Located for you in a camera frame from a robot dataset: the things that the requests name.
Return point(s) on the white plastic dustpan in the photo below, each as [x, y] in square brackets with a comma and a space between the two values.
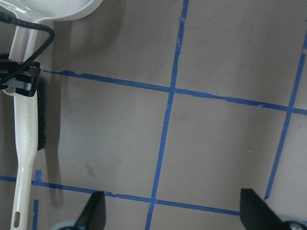
[38, 11]

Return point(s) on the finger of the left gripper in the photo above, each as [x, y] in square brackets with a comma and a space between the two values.
[25, 82]

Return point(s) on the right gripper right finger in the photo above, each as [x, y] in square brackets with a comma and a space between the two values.
[256, 215]

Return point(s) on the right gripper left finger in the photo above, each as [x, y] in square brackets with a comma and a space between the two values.
[93, 216]

